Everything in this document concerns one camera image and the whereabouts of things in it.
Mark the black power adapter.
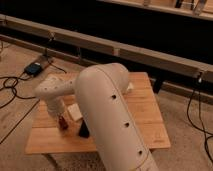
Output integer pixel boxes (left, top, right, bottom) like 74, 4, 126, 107
24, 63, 42, 76

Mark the black rectangular remote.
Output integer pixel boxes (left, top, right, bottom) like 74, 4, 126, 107
79, 122, 90, 138

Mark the black floor cable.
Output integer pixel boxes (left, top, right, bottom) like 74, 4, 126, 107
0, 72, 43, 145

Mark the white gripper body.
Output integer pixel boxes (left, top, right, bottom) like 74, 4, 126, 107
45, 97, 65, 118

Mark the long metal rail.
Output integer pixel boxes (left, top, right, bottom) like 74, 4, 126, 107
0, 14, 213, 83

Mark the white square block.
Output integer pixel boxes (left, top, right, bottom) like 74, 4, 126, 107
68, 103, 82, 121

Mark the red pepper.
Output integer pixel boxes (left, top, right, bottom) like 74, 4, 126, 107
58, 116, 68, 130

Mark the black cable at right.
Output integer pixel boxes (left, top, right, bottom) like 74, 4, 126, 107
186, 74, 213, 164

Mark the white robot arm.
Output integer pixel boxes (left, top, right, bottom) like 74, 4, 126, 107
35, 63, 159, 171

